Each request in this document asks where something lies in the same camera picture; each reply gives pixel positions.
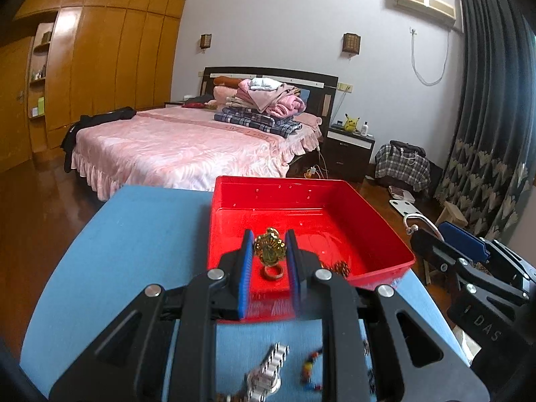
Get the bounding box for folded plaid blanket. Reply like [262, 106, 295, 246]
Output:
[214, 107, 303, 137]

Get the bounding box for ornate gold ring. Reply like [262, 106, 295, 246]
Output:
[253, 227, 289, 280]

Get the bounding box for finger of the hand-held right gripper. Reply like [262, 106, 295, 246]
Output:
[438, 221, 536, 286]
[409, 230, 529, 306]

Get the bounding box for white bathroom scale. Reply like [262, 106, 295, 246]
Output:
[389, 199, 424, 218]

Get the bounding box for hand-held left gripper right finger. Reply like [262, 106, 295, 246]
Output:
[285, 229, 490, 402]

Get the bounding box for stacked brown and pink pillows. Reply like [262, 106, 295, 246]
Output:
[211, 75, 249, 107]

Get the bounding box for bed with pink bedspread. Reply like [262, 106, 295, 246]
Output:
[69, 66, 340, 202]

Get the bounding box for pile of pink clothes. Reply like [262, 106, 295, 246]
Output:
[237, 77, 307, 119]

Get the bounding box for dark beaded bracelet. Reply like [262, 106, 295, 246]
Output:
[320, 260, 351, 278]

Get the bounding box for dark nightstand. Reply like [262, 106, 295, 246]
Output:
[324, 124, 376, 183]

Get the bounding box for white wall cable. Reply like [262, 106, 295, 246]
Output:
[409, 26, 451, 85]

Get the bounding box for blue table cover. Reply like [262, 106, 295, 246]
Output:
[19, 184, 472, 402]

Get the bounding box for brown and amber beaded bracelet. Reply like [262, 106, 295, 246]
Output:
[299, 345, 325, 391]

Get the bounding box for plaid bag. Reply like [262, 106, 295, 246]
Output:
[374, 140, 432, 194]

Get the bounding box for flat box on floor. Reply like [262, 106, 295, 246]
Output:
[387, 185, 415, 202]

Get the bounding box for large wall lamp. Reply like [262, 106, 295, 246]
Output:
[343, 32, 362, 56]

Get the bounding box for red tin box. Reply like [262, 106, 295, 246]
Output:
[206, 175, 416, 323]

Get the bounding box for black garment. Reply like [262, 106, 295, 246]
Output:
[61, 107, 137, 173]

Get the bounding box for wooden wardrobe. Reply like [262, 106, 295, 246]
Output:
[0, 0, 186, 173]

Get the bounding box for dark patterned curtain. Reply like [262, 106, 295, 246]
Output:
[433, 0, 536, 253]

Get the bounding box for beige air conditioner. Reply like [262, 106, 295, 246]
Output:
[392, 0, 457, 26]

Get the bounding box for silver metal wristwatch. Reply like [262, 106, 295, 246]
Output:
[215, 342, 290, 402]

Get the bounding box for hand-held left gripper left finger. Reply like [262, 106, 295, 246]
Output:
[49, 229, 254, 402]

